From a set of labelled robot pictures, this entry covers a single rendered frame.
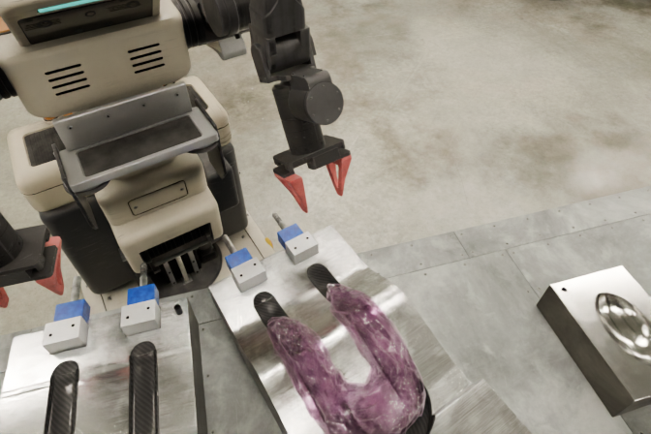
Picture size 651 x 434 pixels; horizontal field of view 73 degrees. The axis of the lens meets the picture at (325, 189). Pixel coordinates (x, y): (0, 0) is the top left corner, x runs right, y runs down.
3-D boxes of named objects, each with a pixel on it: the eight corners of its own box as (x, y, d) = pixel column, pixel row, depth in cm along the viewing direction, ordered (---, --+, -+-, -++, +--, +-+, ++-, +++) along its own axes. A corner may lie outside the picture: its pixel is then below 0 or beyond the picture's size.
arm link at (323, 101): (299, 29, 67) (248, 44, 63) (339, 23, 57) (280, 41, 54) (319, 106, 71) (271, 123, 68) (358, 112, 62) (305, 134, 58)
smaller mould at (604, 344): (535, 305, 81) (549, 284, 76) (604, 286, 84) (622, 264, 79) (612, 418, 68) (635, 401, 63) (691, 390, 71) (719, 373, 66)
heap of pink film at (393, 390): (255, 326, 72) (248, 302, 67) (344, 276, 79) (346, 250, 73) (345, 484, 57) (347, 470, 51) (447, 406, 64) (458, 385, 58)
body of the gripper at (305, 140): (347, 150, 70) (336, 106, 67) (292, 174, 66) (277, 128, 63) (327, 144, 75) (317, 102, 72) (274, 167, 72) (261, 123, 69)
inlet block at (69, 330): (68, 289, 77) (54, 271, 73) (99, 283, 77) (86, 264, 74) (57, 361, 68) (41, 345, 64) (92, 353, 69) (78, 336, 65)
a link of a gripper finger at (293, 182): (341, 204, 72) (326, 151, 68) (302, 224, 69) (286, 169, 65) (321, 195, 77) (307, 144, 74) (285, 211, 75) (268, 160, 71)
